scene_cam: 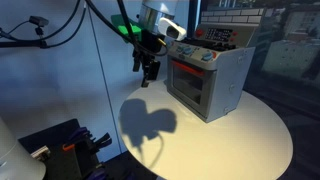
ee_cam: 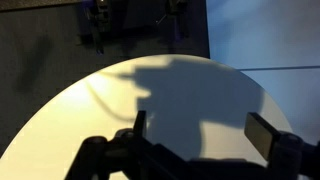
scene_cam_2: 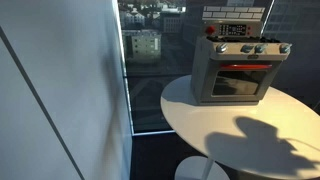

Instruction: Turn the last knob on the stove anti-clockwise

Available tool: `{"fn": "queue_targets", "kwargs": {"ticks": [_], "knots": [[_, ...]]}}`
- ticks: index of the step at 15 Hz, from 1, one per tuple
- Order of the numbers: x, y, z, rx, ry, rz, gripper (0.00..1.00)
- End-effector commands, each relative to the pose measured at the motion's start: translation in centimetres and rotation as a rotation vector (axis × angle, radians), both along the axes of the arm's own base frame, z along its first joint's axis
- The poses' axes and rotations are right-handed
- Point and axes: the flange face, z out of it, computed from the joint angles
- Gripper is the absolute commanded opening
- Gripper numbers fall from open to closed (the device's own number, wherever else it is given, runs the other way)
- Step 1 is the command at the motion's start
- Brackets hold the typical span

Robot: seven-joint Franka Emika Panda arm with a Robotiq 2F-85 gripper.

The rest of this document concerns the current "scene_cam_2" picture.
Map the red round stove button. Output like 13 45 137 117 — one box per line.
205 25 215 35

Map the grey toy stove oven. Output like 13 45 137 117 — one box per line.
191 6 291 105

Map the red oven door handle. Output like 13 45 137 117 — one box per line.
220 64 272 70

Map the white table pedestal base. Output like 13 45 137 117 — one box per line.
174 156 230 180

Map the round white table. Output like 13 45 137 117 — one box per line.
160 75 320 180

